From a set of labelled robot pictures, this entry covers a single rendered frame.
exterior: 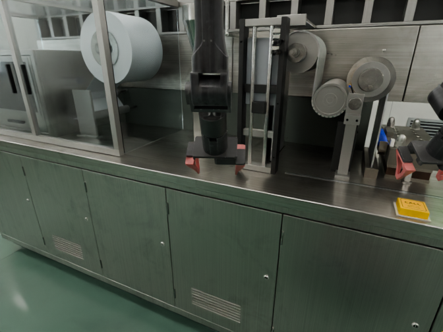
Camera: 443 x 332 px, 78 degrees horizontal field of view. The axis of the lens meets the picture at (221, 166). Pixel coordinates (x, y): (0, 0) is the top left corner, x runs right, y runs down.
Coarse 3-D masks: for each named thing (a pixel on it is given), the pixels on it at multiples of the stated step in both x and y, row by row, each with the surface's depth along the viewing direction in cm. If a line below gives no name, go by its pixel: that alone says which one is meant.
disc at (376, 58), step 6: (360, 60) 92; (366, 60) 91; (372, 60) 90; (378, 60) 90; (384, 60) 89; (354, 66) 93; (390, 66) 89; (390, 72) 89; (348, 78) 95; (390, 78) 90; (348, 84) 96; (390, 84) 90; (348, 90) 96; (384, 90) 92; (390, 90) 91; (378, 96) 93
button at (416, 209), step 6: (402, 198) 82; (396, 204) 83; (402, 204) 79; (408, 204) 79; (414, 204) 79; (420, 204) 79; (402, 210) 77; (408, 210) 77; (414, 210) 76; (420, 210) 76; (426, 210) 76; (414, 216) 76; (420, 216) 76; (426, 216) 75
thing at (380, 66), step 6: (360, 66) 92; (366, 66) 91; (372, 66) 90; (378, 66) 90; (384, 66) 89; (354, 72) 93; (360, 72) 93; (384, 72) 90; (354, 78) 94; (384, 78) 90; (354, 84) 95; (384, 84) 91; (354, 90) 95; (360, 90) 94; (378, 90) 92; (366, 96) 94; (372, 96) 93
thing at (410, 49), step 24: (432, 24) 106; (336, 48) 122; (360, 48) 118; (384, 48) 115; (408, 48) 111; (432, 48) 108; (312, 72) 129; (336, 72) 125; (408, 72) 114; (432, 72) 111; (408, 96) 117
